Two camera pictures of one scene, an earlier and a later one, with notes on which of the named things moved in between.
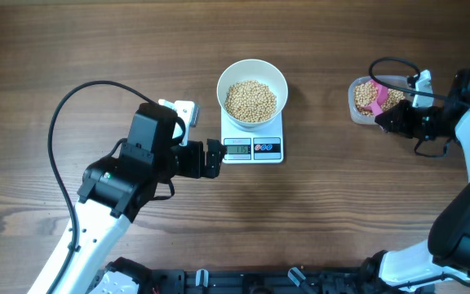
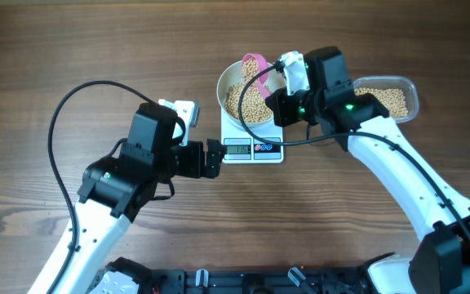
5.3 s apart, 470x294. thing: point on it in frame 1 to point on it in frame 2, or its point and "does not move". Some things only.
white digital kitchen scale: x=259 y=144 does not move
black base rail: x=317 y=280 does not move
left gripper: x=196 y=168 does not move
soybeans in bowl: x=250 y=101 does not move
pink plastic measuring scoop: x=382 y=100 to x=262 y=65
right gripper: x=401 y=124 to x=278 y=101
